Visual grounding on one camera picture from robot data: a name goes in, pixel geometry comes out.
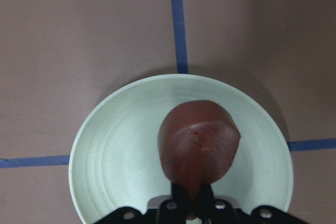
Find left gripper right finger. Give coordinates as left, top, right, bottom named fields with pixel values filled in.
left=196, top=184, right=214, bottom=207

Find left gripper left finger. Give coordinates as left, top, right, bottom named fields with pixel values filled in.
left=171, top=183, right=192, bottom=208

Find brown chocolate bun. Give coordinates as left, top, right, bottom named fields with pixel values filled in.
left=157, top=100, right=241, bottom=201

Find light green plate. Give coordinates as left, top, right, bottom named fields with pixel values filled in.
left=69, top=74, right=293, bottom=223

